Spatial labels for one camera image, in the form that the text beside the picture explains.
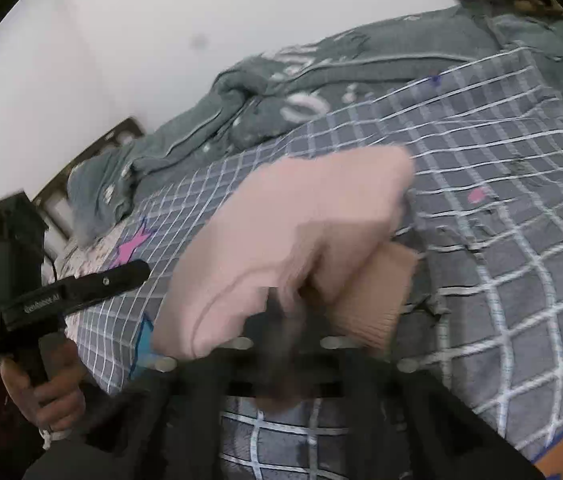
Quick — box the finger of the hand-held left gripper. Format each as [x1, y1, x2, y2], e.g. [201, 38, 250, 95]
[2, 259, 152, 332]

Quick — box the dark wooden headboard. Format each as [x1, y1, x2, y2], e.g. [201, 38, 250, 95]
[32, 117, 146, 241]

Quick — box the person's left hand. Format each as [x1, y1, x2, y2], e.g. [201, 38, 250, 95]
[0, 337, 87, 434]

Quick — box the person's left forearm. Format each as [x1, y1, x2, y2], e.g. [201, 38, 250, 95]
[20, 427, 127, 480]

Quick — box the pink knit sweater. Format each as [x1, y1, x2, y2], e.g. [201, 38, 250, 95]
[152, 146, 420, 361]

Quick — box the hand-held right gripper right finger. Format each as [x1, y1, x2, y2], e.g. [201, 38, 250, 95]
[284, 285, 547, 480]

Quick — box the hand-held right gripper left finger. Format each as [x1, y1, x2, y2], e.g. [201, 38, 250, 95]
[82, 285, 287, 480]

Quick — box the grey checked blanket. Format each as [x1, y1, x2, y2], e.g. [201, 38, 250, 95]
[56, 49, 563, 480]

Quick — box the grey printed quilt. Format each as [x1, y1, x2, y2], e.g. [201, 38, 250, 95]
[66, 2, 563, 228]

